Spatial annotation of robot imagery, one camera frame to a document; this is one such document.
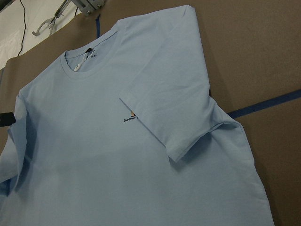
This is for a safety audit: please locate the metal reacher grabber tool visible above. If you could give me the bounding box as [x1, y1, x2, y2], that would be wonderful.
[32, 0, 71, 36]

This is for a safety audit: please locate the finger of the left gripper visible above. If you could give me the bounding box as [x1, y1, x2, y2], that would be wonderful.
[0, 112, 16, 127]

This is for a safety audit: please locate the white clothing hang tag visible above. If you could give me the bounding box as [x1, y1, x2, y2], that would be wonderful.
[74, 62, 84, 72]

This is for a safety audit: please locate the brown table cover mat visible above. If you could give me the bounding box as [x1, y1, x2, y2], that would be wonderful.
[0, 0, 301, 226]

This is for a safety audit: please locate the light blue t-shirt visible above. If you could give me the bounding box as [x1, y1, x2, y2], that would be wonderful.
[0, 5, 274, 226]

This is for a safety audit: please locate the black pendant cable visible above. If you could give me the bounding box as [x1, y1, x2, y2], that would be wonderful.
[18, 0, 27, 56]

